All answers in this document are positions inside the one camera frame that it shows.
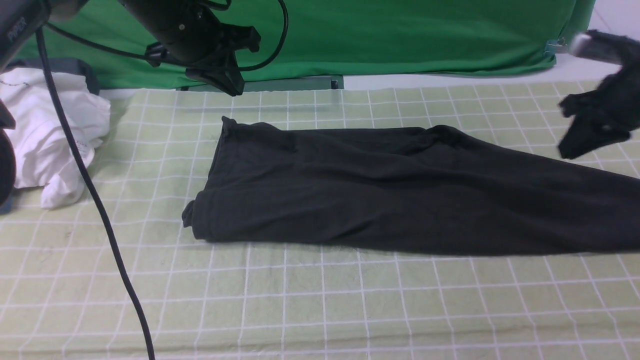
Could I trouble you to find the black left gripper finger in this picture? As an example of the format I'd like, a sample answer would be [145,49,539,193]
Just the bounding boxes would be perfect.
[186,64,245,97]

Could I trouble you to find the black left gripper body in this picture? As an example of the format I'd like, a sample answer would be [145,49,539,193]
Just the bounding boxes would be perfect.
[119,0,262,68]

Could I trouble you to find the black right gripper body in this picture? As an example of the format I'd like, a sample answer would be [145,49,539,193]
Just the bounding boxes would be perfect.
[557,60,640,160]

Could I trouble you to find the dark gray long-sleeve shirt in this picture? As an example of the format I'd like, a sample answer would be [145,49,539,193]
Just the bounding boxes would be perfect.
[182,117,640,256]

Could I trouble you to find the crumpled white shirt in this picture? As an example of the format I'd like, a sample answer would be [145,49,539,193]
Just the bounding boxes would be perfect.
[0,67,111,209]

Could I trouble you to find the green backdrop cloth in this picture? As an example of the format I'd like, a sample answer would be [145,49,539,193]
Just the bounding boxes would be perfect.
[43,0,596,89]

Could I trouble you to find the teal binder clip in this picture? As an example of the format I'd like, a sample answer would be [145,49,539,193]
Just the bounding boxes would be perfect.
[542,38,567,59]

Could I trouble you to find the dark gray garment under white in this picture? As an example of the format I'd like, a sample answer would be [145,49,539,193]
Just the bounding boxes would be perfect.
[5,57,101,95]

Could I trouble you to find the blue cloth at edge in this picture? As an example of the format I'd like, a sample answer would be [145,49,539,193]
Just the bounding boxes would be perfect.
[0,197,14,215]

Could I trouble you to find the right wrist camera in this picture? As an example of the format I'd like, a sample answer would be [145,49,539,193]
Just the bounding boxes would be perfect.
[568,29,640,66]

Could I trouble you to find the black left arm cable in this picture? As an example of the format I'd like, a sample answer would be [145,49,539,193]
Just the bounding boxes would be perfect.
[35,0,290,360]

